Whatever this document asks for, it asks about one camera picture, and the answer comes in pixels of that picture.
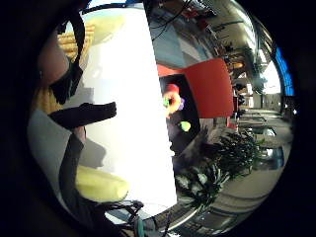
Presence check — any the person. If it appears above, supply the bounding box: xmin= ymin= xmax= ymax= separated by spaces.
xmin=32 ymin=24 xmax=97 ymax=115

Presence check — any yellow rounded soft object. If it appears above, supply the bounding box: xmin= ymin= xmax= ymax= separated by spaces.
xmin=74 ymin=164 xmax=130 ymax=203

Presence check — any pale yellow bowl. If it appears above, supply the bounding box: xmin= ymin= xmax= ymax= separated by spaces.
xmin=84 ymin=14 xmax=126 ymax=45

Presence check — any green ball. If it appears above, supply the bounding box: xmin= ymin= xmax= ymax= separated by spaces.
xmin=179 ymin=120 xmax=193 ymax=133

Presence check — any black shelf niche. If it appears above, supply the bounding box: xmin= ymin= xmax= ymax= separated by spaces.
xmin=159 ymin=73 xmax=201 ymax=156

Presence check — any red cabinet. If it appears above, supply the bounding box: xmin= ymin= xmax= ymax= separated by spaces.
xmin=156 ymin=57 xmax=235 ymax=119

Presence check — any green potted plant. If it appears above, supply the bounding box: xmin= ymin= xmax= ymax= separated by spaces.
xmin=174 ymin=129 xmax=266 ymax=211

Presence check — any black strap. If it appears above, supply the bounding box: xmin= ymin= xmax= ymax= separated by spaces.
xmin=48 ymin=12 xmax=87 ymax=106

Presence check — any colourful ring toy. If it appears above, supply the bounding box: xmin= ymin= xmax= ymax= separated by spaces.
xmin=162 ymin=83 xmax=186 ymax=119

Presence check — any black cable bundle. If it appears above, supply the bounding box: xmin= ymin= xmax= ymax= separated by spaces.
xmin=97 ymin=199 xmax=146 ymax=235

